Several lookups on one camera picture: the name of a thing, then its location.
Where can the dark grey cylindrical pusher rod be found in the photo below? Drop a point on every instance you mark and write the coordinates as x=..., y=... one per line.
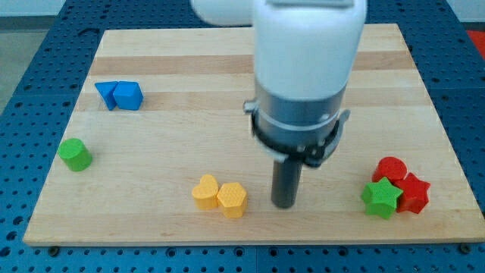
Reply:
x=285, y=182

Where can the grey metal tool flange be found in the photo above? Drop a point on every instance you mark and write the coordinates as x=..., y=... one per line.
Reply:
x=307, y=130

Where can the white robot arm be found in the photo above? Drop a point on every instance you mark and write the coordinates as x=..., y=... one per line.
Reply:
x=303, y=55

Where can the yellow hexagon block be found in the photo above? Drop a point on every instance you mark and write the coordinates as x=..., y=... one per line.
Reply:
x=232, y=199

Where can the yellow heart block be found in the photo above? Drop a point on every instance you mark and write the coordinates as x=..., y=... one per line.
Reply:
x=205, y=193

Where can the red cylinder block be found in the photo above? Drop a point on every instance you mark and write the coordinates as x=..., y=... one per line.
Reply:
x=392, y=168

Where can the green star block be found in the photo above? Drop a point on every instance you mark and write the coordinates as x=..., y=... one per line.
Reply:
x=381, y=198

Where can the wooden board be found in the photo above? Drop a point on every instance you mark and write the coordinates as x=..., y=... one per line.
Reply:
x=138, y=189

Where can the red star block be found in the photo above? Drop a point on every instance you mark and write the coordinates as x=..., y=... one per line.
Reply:
x=414, y=194

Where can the blue cube block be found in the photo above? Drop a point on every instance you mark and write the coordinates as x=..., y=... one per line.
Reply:
x=128, y=95

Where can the blue triangle block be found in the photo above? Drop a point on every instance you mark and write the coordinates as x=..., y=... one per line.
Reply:
x=106, y=91

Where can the green cylinder block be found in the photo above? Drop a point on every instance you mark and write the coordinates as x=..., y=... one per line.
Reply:
x=74, y=154

